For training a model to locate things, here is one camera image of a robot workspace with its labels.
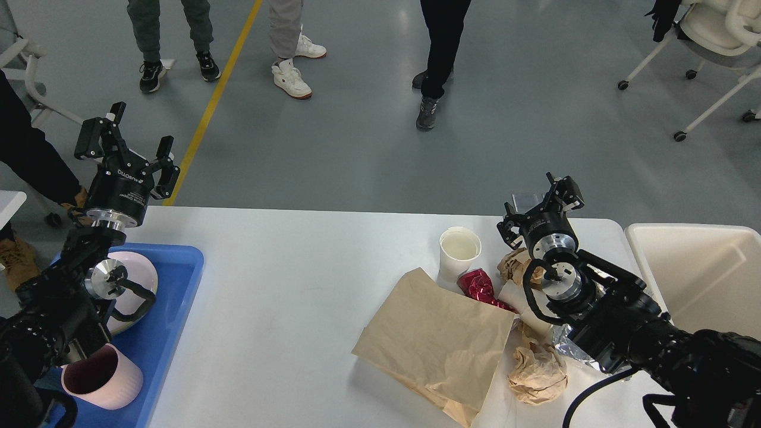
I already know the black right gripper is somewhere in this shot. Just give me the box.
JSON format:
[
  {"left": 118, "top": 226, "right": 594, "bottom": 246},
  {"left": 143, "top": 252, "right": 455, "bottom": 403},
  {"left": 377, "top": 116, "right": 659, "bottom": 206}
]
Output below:
[{"left": 497, "top": 172, "right": 585, "bottom": 260}]

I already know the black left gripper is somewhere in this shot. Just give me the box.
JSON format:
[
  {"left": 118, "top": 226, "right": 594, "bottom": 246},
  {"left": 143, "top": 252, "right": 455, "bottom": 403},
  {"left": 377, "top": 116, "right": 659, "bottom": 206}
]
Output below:
[{"left": 74, "top": 101, "right": 181, "bottom": 228}]

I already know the white paper cup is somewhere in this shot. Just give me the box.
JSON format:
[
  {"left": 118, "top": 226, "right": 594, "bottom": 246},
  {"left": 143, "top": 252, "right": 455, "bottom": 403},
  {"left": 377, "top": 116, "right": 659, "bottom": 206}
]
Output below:
[
  {"left": 498, "top": 280, "right": 553, "bottom": 339},
  {"left": 439, "top": 226, "right": 482, "bottom": 280}
]

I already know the silver foil wrapper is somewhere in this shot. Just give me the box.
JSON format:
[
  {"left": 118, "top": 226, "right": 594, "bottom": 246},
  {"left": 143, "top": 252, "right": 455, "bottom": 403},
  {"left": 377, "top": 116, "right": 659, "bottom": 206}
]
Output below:
[{"left": 548, "top": 325, "right": 631, "bottom": 376}]

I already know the brown paper bag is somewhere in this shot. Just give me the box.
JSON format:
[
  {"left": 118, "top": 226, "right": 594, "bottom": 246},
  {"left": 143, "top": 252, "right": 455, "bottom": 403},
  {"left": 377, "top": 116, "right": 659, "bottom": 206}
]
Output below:
[{"left": 352, "top": 268, "right": 515, "bottom": 427}]

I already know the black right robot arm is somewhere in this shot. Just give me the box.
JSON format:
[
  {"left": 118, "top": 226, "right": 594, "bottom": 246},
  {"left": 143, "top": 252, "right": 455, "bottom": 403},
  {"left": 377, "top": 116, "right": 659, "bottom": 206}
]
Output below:
[{"left": 497, "top": 173, "right": 760, "bottom": 427}]

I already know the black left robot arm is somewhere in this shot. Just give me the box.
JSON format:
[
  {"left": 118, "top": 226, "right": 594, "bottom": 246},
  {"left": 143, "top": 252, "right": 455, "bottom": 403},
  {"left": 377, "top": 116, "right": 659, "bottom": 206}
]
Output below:
[{"left": 1, "top": 101, "right": 180, "bottom": 427}]

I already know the crumpled brown paper upper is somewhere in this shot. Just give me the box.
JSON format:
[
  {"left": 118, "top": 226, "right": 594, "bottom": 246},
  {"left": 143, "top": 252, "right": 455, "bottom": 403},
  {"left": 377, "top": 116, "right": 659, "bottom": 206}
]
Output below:
[{"left": 497, "top": 247, "right": 545, "bottom": 291}]

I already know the tipped white paper cup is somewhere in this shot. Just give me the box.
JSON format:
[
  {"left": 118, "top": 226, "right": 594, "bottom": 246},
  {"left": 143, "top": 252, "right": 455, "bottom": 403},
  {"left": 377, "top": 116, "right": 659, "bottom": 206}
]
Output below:
[{"left": 498, "top": 280, "right": 553, "bottom": 339}]

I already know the red foil wrapper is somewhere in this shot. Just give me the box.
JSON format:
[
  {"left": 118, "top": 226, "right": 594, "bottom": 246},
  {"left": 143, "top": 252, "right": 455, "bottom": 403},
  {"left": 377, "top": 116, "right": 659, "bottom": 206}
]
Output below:
[{"left": 457, "top": 269, "right": 518, "bottom": 314}]

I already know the person with tan boots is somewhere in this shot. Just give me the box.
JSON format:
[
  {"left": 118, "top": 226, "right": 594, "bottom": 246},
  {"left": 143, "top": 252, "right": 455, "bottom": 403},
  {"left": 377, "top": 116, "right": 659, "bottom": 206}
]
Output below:
[{"left": 1, "top": 73, "right": 93, "bottom": 292}]

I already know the person in grey trousers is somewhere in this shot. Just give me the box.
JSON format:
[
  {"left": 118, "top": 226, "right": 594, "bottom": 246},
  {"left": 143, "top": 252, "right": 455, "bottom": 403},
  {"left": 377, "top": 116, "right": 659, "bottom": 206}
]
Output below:
[{"left": 127, "top": 0, "right": 221, "bottom": 94}]

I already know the crumpled brown paper ball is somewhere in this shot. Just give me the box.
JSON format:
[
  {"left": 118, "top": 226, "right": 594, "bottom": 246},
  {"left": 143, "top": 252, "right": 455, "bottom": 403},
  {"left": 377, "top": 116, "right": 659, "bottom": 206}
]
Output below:
[{"left": 507, "top": 347, "right": 568, "bottom": 405}]

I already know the white plastic bin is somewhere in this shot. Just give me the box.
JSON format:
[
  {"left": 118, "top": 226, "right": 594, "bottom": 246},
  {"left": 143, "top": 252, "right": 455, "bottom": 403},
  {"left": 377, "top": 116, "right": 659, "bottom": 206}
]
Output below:
[{"left": 625, "top": 223, "right": 760, "bottom": 339}]

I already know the blue plastic tray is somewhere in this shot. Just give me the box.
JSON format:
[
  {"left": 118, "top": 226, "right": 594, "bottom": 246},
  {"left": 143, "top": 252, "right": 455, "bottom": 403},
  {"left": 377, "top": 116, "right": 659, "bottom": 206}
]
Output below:
[{"left": 74, "top": 242, "right": 205, "bottom": 427}]

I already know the person with white sneakers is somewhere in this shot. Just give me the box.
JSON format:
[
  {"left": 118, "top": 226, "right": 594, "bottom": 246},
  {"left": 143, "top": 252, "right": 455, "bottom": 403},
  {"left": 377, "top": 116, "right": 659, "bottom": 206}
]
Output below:
[{"left": 269, "top": 1, "right": 327, "bottom": 100}]

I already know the person in black trousers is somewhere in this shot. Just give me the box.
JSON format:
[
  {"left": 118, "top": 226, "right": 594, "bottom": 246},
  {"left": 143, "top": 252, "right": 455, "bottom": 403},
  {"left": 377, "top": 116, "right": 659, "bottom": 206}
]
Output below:
[{"left": 411, "top": 1, "right": 471, "bottom": 131}]

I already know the white rolling chair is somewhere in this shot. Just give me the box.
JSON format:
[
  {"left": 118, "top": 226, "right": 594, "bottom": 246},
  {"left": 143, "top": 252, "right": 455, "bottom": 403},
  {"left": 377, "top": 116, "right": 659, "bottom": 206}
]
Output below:
[{"left": 617, "top": 1, "right": 760, "bottom": 143}]

